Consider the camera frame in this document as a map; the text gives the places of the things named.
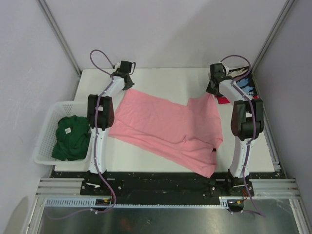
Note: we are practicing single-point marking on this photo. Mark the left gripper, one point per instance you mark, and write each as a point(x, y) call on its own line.
point(128, 86)

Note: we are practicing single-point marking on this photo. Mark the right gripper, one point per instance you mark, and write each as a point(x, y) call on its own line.
point(210, 90)

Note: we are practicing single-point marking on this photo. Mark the pink t shirt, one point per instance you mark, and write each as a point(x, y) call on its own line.
point(188, 135)

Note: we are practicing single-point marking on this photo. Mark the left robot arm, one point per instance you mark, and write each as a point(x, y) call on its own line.
point(100, 114)

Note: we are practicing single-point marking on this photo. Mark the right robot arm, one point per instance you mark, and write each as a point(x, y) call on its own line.
point(247, 123)

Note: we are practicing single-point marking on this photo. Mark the green t shirt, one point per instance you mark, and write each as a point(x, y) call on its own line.
point(73, 137)

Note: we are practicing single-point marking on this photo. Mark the white perforated plastic basket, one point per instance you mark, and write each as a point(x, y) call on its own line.
point(46, 141)

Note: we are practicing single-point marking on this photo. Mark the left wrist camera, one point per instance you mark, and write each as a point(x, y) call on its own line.
point(125, 67)

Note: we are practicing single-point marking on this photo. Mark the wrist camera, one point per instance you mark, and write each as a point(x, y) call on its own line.
point(125, 67)
point(217, 70)

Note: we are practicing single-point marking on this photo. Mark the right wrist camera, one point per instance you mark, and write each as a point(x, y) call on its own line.
point(217, 70)

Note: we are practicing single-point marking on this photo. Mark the left aluminium frame post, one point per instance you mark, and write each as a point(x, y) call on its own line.
point(47, 13)

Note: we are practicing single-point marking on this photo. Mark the aluminium frame post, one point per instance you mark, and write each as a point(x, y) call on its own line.
point(47, 13)
point(284, 13)

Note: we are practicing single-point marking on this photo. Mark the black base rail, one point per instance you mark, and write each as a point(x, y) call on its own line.
point(174, 188)

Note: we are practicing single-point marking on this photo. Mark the right aluminium frame post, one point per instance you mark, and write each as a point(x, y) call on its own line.
point(284, 13)

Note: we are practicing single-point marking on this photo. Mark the white cable duct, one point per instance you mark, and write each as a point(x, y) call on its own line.
point(101, 203)

